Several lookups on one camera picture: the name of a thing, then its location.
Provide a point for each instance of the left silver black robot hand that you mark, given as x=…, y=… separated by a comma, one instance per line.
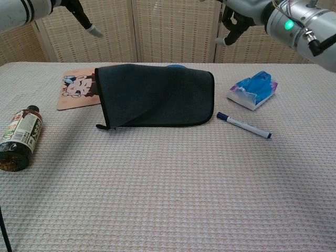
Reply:
x=78, y=14

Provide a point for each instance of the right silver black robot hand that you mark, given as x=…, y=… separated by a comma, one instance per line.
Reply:
x=246, y=13

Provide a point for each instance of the yellow and grey cloth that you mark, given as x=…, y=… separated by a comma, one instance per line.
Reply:
x=157, y=94

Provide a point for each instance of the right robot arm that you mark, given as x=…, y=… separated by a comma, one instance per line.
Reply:
x=278, y=30

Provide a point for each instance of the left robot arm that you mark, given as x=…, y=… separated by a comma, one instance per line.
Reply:
x=18, y=10

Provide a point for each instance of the blue tissue pack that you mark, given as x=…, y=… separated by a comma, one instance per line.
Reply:
x=252, y=92

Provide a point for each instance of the blue round disc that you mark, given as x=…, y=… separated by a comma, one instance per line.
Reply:
x=176, y=65

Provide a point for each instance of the cartoon girl mouse pad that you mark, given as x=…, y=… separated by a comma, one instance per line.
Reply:
x=76, y=102

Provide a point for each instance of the white blue marker pen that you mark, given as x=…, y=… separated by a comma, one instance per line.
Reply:
x=244, y=125

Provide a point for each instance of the dark sauce bottle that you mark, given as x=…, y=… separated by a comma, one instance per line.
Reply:
x=21, y=134

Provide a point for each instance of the woven pale tablecloth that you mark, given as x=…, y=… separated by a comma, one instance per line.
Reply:
x=183, y=183

